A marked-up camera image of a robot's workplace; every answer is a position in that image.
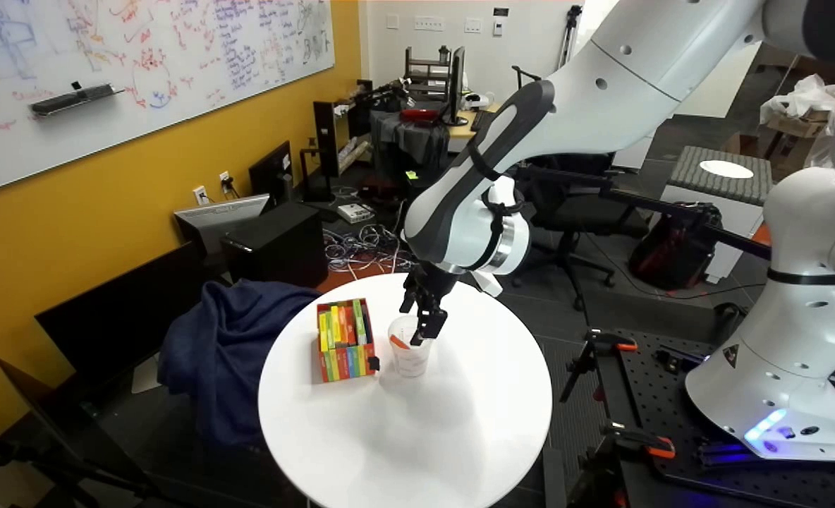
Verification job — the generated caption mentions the black perforated breadboard table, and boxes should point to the black perforated breadboard table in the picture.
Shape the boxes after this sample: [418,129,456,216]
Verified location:
[590,327,835,508]

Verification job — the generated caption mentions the grey flat monitor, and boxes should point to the grey flat monitor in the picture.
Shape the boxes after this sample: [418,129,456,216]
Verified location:
[173,191,275,257]

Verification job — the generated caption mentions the navy blue cloth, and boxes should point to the navy blue cloth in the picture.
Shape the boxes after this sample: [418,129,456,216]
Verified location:
[159,275,322,449]

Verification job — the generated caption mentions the black office chair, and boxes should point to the black office chair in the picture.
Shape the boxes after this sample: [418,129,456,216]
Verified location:
[513,158,651,306]

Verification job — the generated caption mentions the black whiteboard eraser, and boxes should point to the black whiteboard eraser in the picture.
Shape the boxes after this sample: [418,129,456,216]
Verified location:
[29,82,119,119]

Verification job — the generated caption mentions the metal shelf rack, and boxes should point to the metal shelf rack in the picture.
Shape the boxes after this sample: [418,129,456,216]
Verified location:
[401,45,469,123]

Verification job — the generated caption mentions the wall whiteboard with writing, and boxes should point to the wall whiteboard with writing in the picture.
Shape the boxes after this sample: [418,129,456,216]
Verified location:
[0,0,339,203]

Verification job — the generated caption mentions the clear plastic measuring cup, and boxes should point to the clear plastic measuring cup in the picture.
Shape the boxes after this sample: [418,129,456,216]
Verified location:
[377,315,435,388]

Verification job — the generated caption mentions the large black panel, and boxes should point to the large black panel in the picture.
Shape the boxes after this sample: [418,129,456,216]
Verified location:
[33,241,205,397]

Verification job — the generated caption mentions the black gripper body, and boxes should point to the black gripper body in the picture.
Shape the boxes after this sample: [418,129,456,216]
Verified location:
[403,208,486,285]

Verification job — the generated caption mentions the black clamp with orange handle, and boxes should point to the black clamp with orange handle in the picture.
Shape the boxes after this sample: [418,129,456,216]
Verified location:
[566,419,679,508]
[558,323,641,402]

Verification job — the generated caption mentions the black bag with red trim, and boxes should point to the black bag with red trim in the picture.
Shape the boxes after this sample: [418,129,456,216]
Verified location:
[627,199,726,294]

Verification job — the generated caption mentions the small black monitor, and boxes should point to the small black monitor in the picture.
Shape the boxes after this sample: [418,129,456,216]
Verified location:
[245,137,297,206]

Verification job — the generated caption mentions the white mounting plate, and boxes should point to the white mounting plate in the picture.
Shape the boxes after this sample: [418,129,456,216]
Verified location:
[473,267,507,299]

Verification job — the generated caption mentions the black cabinet with green stickers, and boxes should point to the black cabinet with green stickers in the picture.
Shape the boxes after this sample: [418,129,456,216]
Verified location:
[394,164,445,224]

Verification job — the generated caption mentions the black computer case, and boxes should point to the black computer case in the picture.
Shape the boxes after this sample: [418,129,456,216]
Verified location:
[219,199,330,287]

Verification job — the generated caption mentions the red children's book box set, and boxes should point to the red children's book box set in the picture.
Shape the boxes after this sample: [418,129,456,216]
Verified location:
[308,296,383,385]

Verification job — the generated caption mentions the tangled floor cables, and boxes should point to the tangled floor cables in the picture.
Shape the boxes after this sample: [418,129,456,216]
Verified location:
[328,219,413,282]

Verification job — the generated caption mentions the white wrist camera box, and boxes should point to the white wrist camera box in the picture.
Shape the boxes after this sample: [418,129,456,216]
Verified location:
[486,175,534,275]

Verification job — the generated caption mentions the grey mat with white disc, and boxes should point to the grey mat with white disc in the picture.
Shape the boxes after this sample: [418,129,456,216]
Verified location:
[668,144,778,208]

